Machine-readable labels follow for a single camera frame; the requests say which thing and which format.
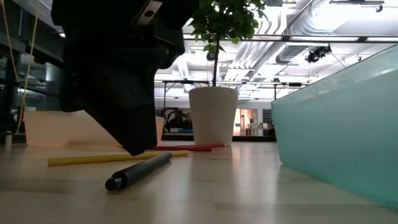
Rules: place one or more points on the ceiling light strip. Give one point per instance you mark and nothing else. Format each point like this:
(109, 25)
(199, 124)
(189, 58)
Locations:
(62, 35)
(323, 38)
(188, 36)
(382, 39)

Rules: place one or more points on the black ceiling rail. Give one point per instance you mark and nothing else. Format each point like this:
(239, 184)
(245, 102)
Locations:
(357, 2)

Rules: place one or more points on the black background robot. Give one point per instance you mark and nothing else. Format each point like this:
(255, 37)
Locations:
(177, 118)

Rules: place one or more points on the green translucent tray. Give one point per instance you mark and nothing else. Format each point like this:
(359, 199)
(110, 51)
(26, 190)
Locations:
(342, 130)

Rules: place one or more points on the black aluminium rig frame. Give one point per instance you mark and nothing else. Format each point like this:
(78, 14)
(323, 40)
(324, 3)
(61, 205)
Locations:
(248, 137)

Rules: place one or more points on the blue box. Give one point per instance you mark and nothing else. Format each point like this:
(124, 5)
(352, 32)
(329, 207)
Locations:
(183, 130)

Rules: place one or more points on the orange translucent tray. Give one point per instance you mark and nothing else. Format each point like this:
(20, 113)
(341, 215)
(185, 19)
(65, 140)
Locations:
(46, 127)

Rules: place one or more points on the small white post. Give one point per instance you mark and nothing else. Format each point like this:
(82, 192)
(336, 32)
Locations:
(8, 140)

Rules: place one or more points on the black pen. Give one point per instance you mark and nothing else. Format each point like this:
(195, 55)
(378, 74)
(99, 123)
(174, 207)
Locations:
(140, 170)

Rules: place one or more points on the black ceiling camera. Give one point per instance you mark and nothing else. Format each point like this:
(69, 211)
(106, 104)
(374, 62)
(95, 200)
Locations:
(211, 56)

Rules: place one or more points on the yellow pencil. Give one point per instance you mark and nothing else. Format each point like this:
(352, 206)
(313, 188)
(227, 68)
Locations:
(93, 159)

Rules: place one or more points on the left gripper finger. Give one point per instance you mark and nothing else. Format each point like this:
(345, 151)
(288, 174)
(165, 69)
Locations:
(124, 102)

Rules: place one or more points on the black hanging device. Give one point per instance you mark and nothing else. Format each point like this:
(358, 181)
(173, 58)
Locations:
(317, 53)

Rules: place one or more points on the silver ventilation duct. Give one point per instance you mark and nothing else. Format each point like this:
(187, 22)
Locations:
(311, 28)

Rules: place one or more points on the potted plant white pot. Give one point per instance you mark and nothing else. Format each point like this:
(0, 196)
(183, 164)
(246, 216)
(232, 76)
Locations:
(213, 115)

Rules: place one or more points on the black background workstation frame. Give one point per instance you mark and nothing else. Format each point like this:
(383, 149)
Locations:
(186, 81)

